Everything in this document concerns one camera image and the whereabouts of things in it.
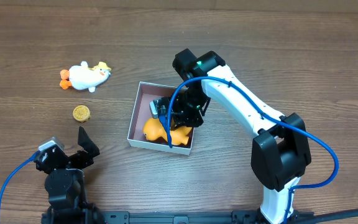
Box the white box pink interior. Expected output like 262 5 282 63
127 82 194 156

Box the white plush duck toy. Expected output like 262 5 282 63
59 61 112 93

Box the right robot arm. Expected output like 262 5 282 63
150 49 311 223

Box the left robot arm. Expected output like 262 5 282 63
32 126 106 224

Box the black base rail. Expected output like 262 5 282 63
41 210 315 224

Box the thick black cable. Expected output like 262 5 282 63
293 205 358 224

